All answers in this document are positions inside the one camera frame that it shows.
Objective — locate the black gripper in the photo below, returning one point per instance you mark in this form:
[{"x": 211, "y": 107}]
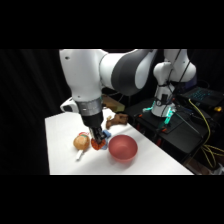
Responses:
[{"x": 93, "y": 120}]

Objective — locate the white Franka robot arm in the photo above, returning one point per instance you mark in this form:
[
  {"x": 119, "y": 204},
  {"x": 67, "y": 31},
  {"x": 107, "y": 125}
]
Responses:
[{"x": 83, "y": 73}]

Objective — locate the pink bowl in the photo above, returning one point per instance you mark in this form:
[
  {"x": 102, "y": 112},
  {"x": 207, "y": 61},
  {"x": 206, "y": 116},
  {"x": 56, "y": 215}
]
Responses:
[{"x": 122, "y": 148}]

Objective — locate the blue plush toy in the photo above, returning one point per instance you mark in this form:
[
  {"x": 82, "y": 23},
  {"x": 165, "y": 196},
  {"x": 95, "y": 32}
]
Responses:
[{"x": 107, "y": 135}]

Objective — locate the small red green toy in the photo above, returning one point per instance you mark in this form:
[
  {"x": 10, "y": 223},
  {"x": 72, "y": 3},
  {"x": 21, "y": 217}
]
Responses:
[{"x": 83, "y": 134}]

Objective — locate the brown toy drumstick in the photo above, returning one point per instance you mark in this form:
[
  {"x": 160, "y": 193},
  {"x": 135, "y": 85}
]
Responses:
[{"x": 81, "y": 143}]

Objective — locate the brown plush toy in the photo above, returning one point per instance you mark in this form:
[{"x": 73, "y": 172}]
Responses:
[{"x": 117, "y": 120}]

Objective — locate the black robot stand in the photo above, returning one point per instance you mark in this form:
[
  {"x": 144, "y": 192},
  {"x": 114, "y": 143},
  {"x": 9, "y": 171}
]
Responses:
[{"x": 180, "y": 136}]

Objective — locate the black laptop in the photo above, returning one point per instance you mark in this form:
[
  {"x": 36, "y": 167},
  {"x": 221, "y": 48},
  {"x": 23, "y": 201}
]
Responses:
[{"x": 203, "y": 96}]

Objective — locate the small yellow object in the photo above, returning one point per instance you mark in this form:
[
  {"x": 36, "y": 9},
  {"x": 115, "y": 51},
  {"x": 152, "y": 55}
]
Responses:
[{"x": 217, "y": 108}]

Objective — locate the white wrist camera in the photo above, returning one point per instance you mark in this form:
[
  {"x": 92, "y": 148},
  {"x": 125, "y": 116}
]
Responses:
[{"x": 68, "y": 106}]

